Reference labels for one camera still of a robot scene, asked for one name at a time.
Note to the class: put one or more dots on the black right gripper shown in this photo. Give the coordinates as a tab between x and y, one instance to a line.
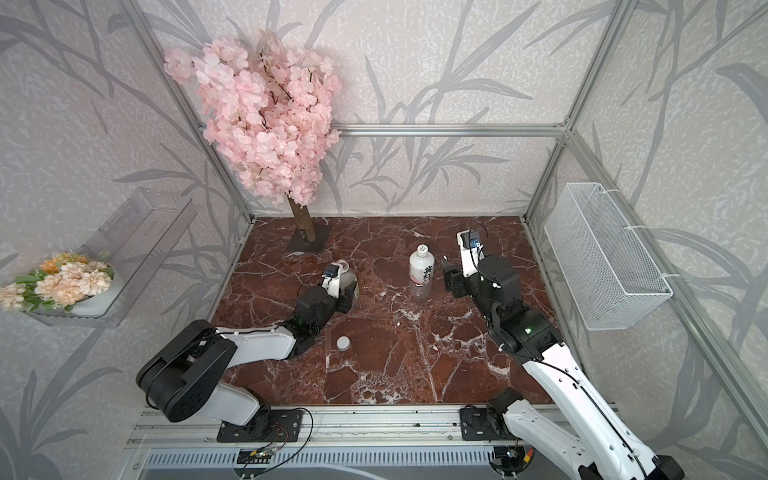
454	279

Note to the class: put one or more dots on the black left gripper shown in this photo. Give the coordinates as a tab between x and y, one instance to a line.
345	302

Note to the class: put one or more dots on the small clear bottle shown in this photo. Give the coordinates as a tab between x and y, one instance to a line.
348	277

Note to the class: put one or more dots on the grey bottle cap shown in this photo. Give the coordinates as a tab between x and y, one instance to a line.
343	343

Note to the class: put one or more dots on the white labelled plastic bottle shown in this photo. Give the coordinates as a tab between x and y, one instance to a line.
421	272

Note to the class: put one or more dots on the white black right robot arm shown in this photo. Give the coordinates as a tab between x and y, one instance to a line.
598	445

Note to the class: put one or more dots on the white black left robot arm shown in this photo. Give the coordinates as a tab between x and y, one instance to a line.
186	377

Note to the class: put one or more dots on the pink blossom artificial tree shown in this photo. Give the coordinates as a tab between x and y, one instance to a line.
269	113

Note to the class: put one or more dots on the peach flower bouquet in bowl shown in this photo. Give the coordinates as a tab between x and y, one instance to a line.
63	282

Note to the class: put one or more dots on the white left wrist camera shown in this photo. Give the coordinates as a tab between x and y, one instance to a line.
331	278

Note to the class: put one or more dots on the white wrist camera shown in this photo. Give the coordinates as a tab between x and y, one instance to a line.
331	278
470	246

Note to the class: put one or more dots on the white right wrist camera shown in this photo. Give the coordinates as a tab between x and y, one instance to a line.
470	246

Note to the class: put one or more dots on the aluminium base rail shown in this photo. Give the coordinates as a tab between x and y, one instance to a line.
330	425

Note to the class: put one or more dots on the white wire mesh basket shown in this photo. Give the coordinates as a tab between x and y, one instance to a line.
612	278

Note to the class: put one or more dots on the round connector with wires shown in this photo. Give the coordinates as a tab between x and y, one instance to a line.
509	461

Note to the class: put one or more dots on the small electronics board with wires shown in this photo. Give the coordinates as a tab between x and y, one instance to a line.
260	456

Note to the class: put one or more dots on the clear acrylic wall shelf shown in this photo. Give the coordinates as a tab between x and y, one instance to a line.
135	240

